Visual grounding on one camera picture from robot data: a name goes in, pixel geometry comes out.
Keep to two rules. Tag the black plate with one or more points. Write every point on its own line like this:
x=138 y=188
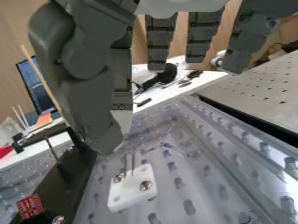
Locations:
x=61 y=193

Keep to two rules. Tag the white square block with pins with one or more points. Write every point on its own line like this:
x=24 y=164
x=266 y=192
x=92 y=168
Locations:
x=133 y=190

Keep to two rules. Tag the black headphones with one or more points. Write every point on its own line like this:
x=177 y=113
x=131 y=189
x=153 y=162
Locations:
x=166 y=75

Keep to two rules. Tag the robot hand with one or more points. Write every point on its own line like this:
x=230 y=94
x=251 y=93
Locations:
x=84 y=83

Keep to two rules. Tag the white desk with headphones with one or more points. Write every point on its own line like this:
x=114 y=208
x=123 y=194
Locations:
x=194 y=83

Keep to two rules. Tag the computer screen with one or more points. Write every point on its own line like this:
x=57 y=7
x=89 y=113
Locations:
x=37 y=86

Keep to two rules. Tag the thin stick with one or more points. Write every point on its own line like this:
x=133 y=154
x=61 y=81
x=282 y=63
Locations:
x=52 y=151

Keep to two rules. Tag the clear box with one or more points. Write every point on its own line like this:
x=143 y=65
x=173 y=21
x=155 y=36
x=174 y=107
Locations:
x=247 y=140

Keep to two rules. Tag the small red circuit board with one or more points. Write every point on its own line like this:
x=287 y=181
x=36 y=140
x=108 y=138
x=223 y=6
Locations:
x=29 y=206

